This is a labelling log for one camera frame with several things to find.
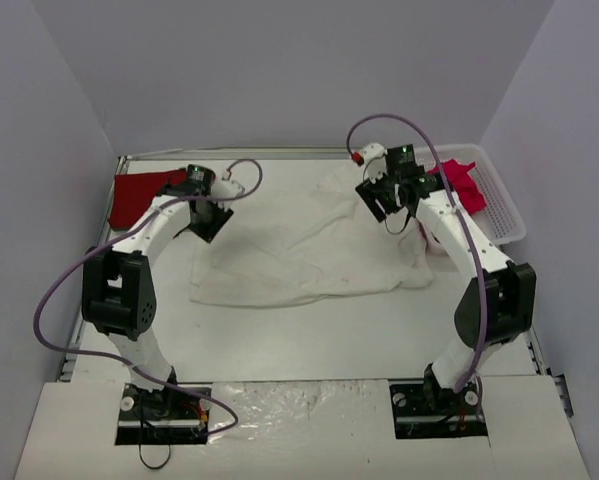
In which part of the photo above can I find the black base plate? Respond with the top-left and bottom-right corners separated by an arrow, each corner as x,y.
389,380 -> 488,440
115,383 -> 210,446

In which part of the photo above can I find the white plastic basket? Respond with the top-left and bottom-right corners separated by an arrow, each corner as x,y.
436,144 -> 527,246

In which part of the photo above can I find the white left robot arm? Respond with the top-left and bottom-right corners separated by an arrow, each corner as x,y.
81,165 -> 246,418

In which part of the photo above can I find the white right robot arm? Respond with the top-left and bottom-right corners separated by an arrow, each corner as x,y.
352,143 -> 536,413

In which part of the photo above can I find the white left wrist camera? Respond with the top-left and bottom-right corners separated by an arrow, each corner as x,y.
211,176 -> 246,202

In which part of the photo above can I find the white t shirt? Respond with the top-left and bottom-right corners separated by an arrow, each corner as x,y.
189,166 -> 433,308

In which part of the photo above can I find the black cable loop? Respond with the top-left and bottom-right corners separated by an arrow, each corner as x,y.
137,439 -> 171,471

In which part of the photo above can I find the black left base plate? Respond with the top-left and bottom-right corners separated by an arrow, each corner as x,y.
115,383 -> 210,446

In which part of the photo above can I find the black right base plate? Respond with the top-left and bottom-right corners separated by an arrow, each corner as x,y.
389,380 -> 488,440

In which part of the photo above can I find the pink t shirt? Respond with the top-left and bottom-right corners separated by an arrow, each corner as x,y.
418,159 -> 486,256

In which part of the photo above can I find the folded red t shirt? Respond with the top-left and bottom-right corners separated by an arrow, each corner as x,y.
108,168 -> 186,230

